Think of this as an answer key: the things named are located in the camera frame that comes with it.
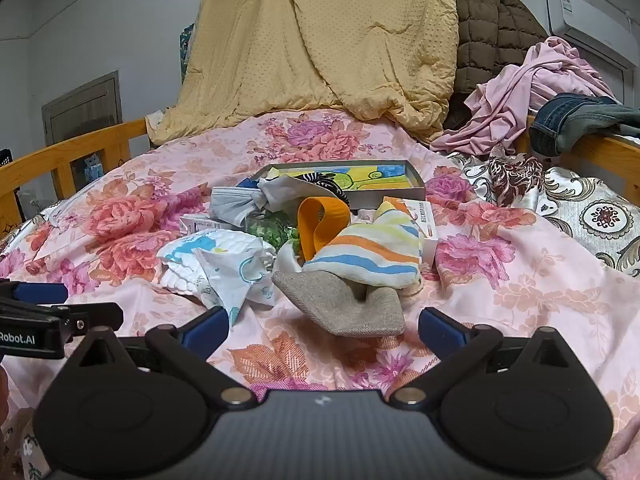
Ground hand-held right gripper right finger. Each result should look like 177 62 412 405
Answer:
391 307 576 405

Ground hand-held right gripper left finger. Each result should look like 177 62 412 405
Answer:
75 306 253 405

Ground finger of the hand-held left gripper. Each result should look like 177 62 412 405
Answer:
0 299 124 341
0 280 69 306

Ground white plastic wrapper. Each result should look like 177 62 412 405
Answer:
195 240 278 328

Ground grey linen pouch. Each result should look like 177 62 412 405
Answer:
271 270 406 337

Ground pastel striped cloth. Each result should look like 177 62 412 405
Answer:
302 200 423 290

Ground grey face mask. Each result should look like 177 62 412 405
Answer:
210 185 266 223

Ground orange knitted band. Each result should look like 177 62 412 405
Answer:
297 197 351 261

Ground grey box with cartoon drawing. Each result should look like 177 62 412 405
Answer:
247 159 426 211

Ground black white striped sock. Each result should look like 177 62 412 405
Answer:
300 172 353 206

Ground pink floral bedsheet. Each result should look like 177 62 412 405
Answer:
0 110 640 480

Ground small white box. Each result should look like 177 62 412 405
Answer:
179 212 221 236

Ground glass jar of green pieces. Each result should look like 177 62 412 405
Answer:
245 210 306 261

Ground orange white medicine box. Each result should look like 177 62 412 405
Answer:
395 197 438 241

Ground grey door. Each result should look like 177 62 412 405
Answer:
42 71 123 148

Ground white maroon brocade cloth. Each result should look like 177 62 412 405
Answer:
450 150 640 276

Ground pink garment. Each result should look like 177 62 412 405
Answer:
430 35 618 156

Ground blue jeans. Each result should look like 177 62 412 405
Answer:
529 92 640 158

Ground yellow dotted blanket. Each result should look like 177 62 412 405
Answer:
147 0 468 146

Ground brown quilted jacket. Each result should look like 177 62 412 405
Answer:
442 0 551 131

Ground white air conditioner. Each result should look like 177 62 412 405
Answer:
546 0 638 71

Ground teal wall poster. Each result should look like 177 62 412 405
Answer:
179 24 196 81

